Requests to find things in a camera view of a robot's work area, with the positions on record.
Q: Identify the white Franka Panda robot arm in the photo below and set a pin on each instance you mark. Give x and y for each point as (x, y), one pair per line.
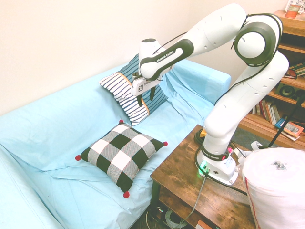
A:
(240, 100)

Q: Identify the black white checkered pillow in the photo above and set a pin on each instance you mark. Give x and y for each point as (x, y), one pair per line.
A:
(121, 152)

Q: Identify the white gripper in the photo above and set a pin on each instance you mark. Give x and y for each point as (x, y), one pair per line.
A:
(140, 86)

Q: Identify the orange white mug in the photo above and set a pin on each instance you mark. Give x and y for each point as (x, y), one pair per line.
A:
(292, 10)

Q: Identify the light blue covered sofa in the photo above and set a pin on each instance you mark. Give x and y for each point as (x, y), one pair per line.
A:
(71, 133)

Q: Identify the brown wooden table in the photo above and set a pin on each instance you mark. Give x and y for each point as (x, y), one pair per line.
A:
(190, 181)

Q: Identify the black camera stand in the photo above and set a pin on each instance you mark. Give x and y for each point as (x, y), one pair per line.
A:
(286, 119)

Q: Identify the wooden bookshelf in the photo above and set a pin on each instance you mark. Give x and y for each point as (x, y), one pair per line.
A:
(283, 95)

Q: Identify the stack of flat books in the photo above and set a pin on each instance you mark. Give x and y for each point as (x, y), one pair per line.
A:
(295, 70)

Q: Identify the green black speaker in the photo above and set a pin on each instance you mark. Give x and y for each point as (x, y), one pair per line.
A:
(286, 90)

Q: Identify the row of upright books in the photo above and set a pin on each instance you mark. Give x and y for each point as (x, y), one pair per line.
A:
(268, 111)

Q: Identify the orange cover book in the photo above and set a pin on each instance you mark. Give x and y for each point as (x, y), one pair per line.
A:
(293, 130)

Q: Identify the blue white striped pillow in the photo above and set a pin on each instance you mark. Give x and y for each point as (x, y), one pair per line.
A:
(124, 90)

